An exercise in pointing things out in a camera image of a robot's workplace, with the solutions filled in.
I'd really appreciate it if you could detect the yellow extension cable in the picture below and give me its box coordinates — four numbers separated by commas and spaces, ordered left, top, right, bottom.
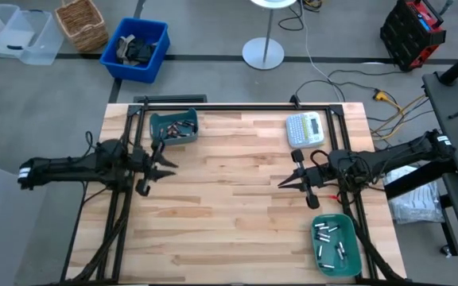
371, 89, 431, 142

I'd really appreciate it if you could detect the dark clothes bundle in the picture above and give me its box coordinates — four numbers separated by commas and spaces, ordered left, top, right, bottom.
115, 34, 158, 67

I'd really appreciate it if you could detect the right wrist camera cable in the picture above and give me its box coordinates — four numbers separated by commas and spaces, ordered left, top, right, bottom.
309, 149, 332, 170

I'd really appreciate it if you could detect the blue plastic crate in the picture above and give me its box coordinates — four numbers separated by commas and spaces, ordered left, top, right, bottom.
99, 17, 171, 84

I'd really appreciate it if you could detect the teal deep plastic bin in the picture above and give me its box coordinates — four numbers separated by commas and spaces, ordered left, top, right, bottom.
149, 107, 200, 146

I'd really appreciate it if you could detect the black coiled cable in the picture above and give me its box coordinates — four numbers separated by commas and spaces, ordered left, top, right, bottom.
278, 0, 305, 32

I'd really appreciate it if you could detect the black floor cable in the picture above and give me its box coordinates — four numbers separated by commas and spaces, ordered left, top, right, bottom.
293, 79, 379, 105

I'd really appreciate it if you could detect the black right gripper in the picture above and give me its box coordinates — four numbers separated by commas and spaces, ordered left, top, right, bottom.
277, 149, 328, 211

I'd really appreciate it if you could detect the black white column floor stand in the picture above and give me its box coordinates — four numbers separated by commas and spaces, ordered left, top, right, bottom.
242, 0, 298, 72

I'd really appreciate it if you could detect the black aluminium table frame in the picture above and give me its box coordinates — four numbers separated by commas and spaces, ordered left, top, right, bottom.
64, 96, 409, 286

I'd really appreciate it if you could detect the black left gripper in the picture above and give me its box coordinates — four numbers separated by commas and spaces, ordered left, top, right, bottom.
132, 137, 180, 198

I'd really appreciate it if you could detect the teal shallow plastic tray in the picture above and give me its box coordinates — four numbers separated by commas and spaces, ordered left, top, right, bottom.
310, 213, 363, 278

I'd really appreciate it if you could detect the black floor grille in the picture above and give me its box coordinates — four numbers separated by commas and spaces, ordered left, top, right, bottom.
133, 94, 208, 103

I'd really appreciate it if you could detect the clear plastic bag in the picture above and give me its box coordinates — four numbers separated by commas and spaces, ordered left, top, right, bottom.
382, 164, 446, 226

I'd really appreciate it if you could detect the white label maker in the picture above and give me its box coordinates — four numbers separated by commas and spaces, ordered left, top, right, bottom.
285, 111, 325, 149

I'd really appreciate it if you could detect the white floor cable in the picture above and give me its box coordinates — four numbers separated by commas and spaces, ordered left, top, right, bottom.
301, 0, 344, 102

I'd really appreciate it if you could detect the red black tool box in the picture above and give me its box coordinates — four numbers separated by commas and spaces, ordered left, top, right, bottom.
379, 0, 448, 72

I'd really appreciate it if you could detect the wicker basket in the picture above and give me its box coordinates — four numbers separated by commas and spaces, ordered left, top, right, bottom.
55, 0, 110, 53

